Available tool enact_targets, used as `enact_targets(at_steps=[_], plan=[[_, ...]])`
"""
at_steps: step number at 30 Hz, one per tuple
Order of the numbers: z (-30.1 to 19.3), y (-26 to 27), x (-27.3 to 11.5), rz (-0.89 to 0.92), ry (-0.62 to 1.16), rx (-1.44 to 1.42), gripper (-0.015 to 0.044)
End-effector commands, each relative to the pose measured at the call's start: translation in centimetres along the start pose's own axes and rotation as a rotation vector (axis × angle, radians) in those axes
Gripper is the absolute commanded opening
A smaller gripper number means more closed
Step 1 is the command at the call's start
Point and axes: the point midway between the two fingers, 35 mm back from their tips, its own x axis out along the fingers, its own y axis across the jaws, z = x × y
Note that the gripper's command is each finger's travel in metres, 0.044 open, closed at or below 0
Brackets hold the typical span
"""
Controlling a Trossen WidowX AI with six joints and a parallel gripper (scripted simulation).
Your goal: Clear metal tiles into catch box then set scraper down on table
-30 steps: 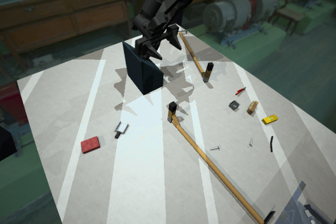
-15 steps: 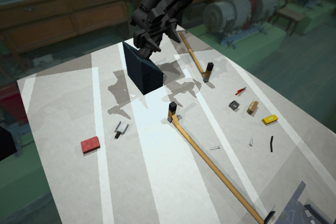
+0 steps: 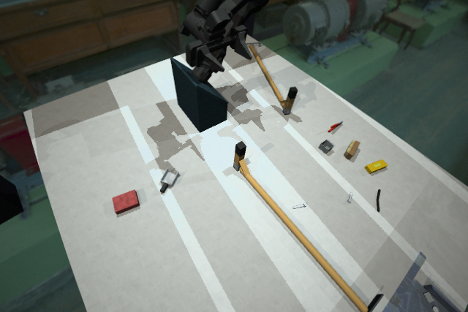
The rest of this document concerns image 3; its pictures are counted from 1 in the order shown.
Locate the red rectangular block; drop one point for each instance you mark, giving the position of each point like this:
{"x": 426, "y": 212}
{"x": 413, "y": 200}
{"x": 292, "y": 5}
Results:
{"x": 125, "y": 202}

